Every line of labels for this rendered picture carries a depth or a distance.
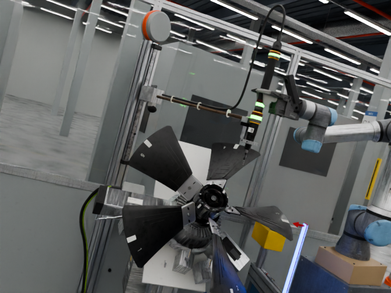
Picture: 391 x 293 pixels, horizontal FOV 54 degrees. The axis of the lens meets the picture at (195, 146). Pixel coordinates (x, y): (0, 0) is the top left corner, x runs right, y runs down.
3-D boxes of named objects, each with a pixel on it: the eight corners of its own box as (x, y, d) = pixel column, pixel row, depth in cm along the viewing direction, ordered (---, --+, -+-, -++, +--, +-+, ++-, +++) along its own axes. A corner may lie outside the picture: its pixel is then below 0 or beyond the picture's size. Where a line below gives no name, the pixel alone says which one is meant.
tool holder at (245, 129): (232, 139, 150) (239, 114, 149) (242, 141, 155) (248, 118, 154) (251, 145, 144) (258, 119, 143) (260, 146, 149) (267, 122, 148)
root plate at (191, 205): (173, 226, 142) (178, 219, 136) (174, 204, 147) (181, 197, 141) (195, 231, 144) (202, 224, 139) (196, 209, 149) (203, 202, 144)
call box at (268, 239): (250, 239, 196) (255, 219, 196) (267, 242, 199) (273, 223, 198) (262, 251, 181) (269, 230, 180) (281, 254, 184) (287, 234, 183)
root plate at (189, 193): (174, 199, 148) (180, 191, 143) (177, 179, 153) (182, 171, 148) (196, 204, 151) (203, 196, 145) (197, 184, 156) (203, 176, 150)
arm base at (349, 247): (347, 246, 185) (352, 227, 184) (376, 260, 172) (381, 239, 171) (327, 247, 177) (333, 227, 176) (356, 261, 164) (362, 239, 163)
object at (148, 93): (136, 99, 189) (141, 83, 189) (146, 102, 195) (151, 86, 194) (150, 103, 183) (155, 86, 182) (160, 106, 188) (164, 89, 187)
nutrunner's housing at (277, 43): (240, 147, 149) (273, 32, 145) (245, 149, 152) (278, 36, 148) (248, 150, 146) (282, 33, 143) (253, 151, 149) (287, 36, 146)
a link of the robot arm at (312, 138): (312, 152, 163) (320, 127, 162) (322, 154, 152) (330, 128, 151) (295, 146, 163) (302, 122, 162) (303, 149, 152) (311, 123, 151)
